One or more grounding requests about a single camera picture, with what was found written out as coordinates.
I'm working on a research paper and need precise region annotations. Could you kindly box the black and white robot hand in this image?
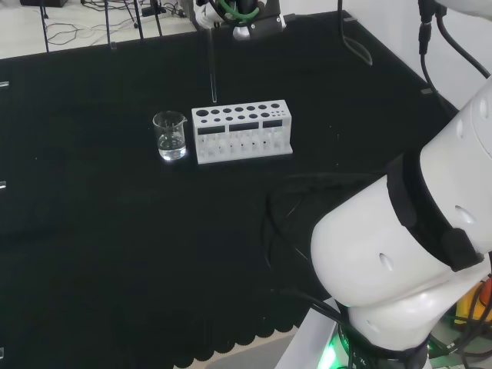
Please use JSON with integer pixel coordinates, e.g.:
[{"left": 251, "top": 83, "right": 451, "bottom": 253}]
[{"left": 194, "top": 0, "right": 288, "bottom": 42}]

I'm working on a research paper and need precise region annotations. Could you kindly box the clear glass rod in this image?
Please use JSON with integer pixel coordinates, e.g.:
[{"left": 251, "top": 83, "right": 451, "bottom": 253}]
[{"left": 208, "top": 26, "right": 218, "bottom": 103}]

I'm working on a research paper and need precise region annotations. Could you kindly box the white test tube rack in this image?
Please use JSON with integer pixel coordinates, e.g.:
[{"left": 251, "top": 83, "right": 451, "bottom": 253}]
[{"left": 191, "top": 99, "right": 294, "bottom": 166}]

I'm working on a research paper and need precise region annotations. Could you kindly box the clear glass beaker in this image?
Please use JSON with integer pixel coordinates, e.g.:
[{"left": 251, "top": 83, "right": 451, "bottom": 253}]
[{"left": 152, "top": 110, "right": 188, "bottom": 161}]

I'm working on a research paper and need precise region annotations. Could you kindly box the black bench cloth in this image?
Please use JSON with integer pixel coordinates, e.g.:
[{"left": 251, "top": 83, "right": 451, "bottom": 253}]
[{"left": 0, "top": 10, "right": 462, "bottom": 369}]

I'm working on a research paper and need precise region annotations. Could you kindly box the yellow stop button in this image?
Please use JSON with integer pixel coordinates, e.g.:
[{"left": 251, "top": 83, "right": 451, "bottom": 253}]
[{"left": 454, "top": 282, "right": 492, "bottom": 327}]

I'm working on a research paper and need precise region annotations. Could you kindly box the green hand cable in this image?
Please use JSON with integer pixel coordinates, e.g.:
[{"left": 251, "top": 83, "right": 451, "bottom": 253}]
[{"left": 214, "top": 0, "right": 263, "bottom": 25}]

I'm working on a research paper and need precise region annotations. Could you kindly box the black looped cable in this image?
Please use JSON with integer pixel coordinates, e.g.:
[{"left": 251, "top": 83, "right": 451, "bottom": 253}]
[{"left": 336, "top": 0, "right": 374, "bottom": 67}]

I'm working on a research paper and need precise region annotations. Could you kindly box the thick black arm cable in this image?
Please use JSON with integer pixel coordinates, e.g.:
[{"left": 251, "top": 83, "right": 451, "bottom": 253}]
[
  {"left": 436, "top": 9, "right": 492, "bottom": 76},
  {"left": 417, "top": 0, "right": 439, "bottom": 95}
]

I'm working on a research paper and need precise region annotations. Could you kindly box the thin floor cable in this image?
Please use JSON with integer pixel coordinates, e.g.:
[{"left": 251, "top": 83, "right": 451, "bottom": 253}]
[{"left": 45, "top": 0, "right": 193, "bottom": 44}]

